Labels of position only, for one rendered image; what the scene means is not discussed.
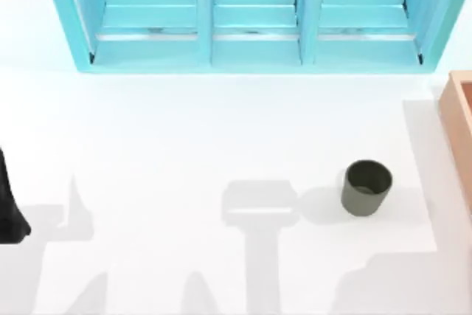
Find light blue rack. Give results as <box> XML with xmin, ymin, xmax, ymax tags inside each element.
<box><xmin>41</xmin><ymin>0</ymin><xmax>472</xmax><ymax>76</ymax></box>

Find dark grey-green cup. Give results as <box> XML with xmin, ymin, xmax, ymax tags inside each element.
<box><xmin>340</xmin><ymin>159</ymin><xmax>394</xmax><ymax>217</ymax></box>

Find salmon-coloured shallow box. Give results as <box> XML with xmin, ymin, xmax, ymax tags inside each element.
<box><xmin>437</xmin><ymin>69</ymin><xmax>472</xmax><ymax>224</ymax></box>

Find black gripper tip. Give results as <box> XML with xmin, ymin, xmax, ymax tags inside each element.
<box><xmin>0</xmin><ymin>148</ymin><xmax>32</xmax><ymax>246</ymax></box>

